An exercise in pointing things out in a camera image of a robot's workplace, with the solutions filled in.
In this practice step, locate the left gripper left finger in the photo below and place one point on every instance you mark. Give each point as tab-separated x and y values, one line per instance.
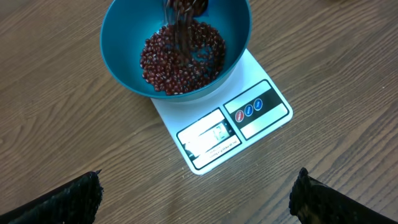
77	201

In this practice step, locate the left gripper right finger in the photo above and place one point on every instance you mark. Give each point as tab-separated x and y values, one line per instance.
313	202

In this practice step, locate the red adzuki beans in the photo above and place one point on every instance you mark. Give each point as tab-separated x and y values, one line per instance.
183	56

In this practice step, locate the blue plastic measuring scoop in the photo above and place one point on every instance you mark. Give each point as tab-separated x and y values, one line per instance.
194	7

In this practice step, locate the white digital kitchen scale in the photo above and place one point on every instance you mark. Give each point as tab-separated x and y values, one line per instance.
212	129

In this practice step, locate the teal metal bowl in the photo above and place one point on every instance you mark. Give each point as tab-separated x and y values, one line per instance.
128	23

